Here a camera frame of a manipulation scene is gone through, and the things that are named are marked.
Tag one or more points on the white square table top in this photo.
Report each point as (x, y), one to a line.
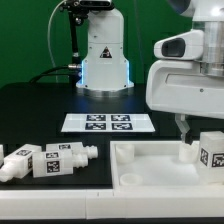
(144, 164)

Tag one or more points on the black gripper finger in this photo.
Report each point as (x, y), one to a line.
(184, 128)

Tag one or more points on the white fence bar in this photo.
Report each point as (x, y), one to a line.
(1, 155)
(105, 204)

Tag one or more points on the white left fence bar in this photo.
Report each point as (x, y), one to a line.
(1, 155)

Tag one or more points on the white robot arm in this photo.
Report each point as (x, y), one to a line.
(187, 78)

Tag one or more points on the white front fence bar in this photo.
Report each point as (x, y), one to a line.
(105, 204)

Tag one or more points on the white marker tag sheet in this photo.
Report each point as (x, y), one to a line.
(120, 123)

